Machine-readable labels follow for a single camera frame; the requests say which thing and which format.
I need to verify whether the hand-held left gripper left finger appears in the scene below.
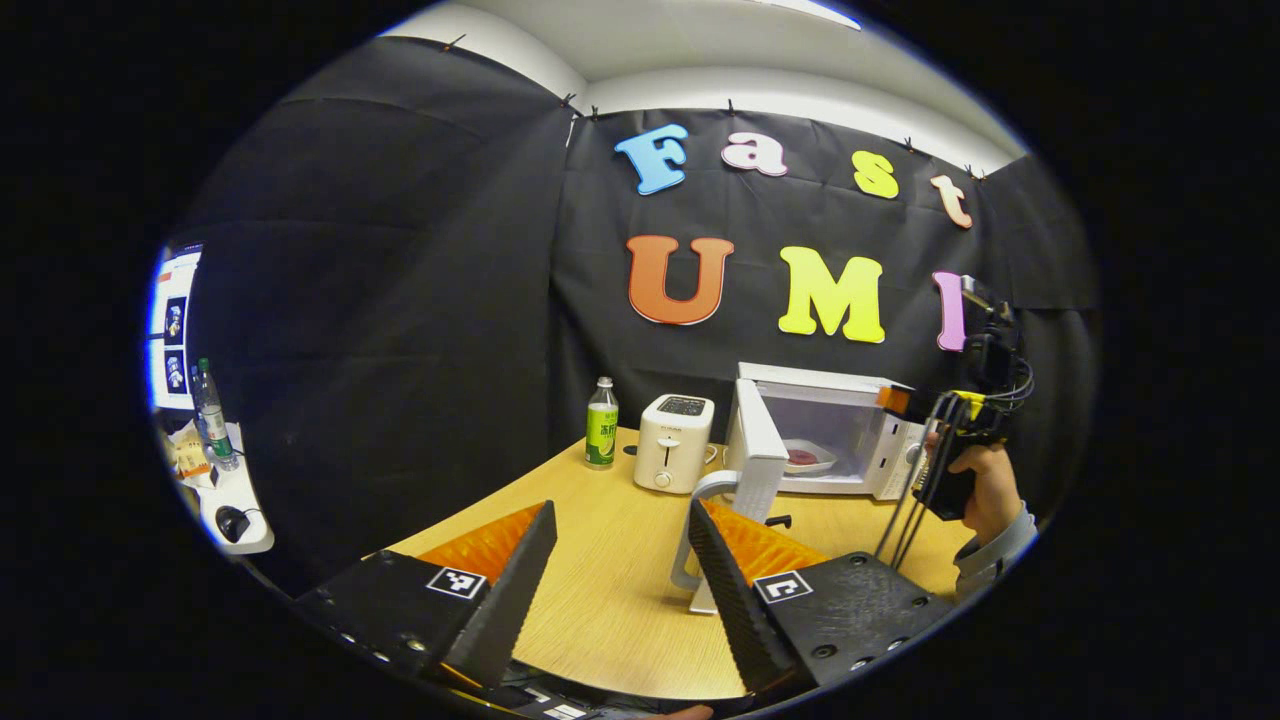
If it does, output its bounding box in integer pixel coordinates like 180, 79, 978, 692
292, 500, 559, 691

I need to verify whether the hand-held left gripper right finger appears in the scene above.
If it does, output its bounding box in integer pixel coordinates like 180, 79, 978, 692
688, 498, 956, 696

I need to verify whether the white microwave oven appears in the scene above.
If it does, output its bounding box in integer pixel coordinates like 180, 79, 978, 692
670, 362, 931, 615

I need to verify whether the white square plate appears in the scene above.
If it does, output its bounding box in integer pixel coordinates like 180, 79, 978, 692
783, 440, 839, 477

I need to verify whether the white toaster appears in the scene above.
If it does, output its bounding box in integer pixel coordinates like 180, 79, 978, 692
633, 393, 717, 495

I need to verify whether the green drink bottle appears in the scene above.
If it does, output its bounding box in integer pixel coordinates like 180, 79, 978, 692
585, 376, 620, 470

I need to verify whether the white side desk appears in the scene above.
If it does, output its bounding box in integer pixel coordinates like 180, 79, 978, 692
160, 420, 276, 556

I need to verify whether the clear water bottle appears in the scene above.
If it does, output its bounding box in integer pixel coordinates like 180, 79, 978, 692
192, 357, 239, 471

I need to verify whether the black backdrop cloth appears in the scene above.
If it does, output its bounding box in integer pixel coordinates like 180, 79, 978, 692
150, 35, 1101, 596

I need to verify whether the long ceiling light panel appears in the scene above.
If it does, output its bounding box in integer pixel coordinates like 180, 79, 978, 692
770, 0, 863, 31

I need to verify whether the computer monitor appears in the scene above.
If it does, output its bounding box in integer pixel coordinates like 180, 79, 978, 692
148, 245, 204, 411

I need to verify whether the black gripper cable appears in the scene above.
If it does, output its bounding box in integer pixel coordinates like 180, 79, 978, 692
875, 395, 961, 571

